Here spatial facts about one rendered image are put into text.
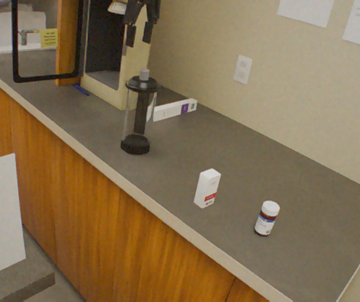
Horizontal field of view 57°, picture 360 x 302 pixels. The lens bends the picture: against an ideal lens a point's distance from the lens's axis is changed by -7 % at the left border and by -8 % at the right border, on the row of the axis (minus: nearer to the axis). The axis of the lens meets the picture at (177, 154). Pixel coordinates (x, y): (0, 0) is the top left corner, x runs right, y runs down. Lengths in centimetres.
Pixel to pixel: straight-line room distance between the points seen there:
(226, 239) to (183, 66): 108
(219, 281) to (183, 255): 13
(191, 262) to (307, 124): 74
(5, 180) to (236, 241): 55
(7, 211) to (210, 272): 54
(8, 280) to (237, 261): 49
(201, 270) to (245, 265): 18
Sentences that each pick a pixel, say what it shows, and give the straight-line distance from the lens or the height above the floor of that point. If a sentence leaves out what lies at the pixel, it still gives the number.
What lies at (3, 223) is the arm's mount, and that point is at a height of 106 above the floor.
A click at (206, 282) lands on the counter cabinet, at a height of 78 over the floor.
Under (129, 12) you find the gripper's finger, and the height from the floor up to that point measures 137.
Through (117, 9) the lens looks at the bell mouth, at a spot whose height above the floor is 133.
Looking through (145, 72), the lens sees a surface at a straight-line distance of 107.
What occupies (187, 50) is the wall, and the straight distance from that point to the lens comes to 174.
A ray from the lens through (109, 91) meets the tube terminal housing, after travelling 151.
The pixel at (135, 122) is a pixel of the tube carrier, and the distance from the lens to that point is 109.
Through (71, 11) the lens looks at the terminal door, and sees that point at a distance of 158.
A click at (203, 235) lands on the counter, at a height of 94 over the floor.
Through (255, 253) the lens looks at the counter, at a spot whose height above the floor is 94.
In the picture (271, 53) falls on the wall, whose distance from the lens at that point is 147.
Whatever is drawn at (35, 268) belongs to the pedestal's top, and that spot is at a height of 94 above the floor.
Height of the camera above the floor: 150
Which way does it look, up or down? 28 degrees down
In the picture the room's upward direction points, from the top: 10 degrees clockwise
